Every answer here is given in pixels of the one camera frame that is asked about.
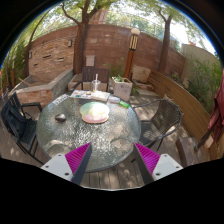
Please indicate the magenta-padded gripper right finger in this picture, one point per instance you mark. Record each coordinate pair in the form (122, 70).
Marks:
(165, 165)

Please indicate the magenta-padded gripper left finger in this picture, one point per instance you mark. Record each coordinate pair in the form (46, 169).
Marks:
(59, 165)

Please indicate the dark grey computer mouse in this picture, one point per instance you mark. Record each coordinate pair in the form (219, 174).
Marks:
(60, 117)

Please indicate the dark wicker garden chair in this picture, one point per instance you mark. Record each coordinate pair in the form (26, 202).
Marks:
(163, 120)

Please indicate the black slatted garden chair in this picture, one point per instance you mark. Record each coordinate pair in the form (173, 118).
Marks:
(20, 128)

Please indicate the white number plate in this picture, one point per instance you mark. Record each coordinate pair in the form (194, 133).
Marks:
(61, 99)

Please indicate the curved wooden bench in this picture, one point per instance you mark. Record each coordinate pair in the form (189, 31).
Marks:
(186, 103)

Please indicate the small green packet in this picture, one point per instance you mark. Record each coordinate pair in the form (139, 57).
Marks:
(124, 104)

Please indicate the dark red hanging cloth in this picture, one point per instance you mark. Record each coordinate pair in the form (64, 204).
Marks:
(218, 113)

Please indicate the stone brick raised bed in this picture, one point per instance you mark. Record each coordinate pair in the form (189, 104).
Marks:
(43, 89)

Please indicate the open white book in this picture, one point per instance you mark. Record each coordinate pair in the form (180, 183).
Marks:
(100, 96)

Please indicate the white and blue booklet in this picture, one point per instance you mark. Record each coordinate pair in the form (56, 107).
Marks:
(114, 99)

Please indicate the white square planter with plant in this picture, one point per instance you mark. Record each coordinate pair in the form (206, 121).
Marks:
(122, 89)

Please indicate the clear plastic cup with straw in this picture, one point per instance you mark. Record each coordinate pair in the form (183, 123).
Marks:
(96, 85)

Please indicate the pale stone block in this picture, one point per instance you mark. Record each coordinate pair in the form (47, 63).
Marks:
(141, 74)

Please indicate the dark wooden slatted armchair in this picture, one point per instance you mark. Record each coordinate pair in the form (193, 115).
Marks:
(95, 74)

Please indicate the slender tree trunk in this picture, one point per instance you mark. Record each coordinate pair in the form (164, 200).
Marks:
(164, 46)

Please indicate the large forked tree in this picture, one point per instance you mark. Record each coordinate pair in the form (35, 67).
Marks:
(80, 46)

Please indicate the white wall utility box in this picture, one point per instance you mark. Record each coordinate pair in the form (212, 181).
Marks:
(90, 60)

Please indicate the black wall lamp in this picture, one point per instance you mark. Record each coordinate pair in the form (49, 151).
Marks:
(30, 54)
(70, 43)

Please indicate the wooden garden lamp post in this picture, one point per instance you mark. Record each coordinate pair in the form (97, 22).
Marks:
(130, 56)

